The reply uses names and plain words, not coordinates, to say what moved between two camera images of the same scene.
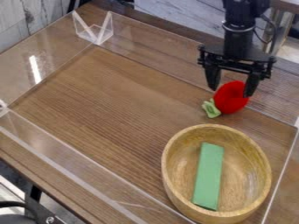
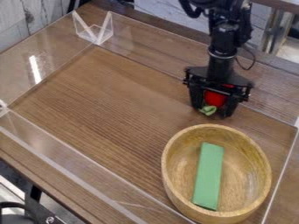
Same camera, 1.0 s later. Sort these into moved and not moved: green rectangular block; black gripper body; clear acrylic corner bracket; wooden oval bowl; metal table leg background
Moved: black gripper body
Not moved: metal table leg background; green rectangular block; wooden oval bowl; clear acrylic corner bracket
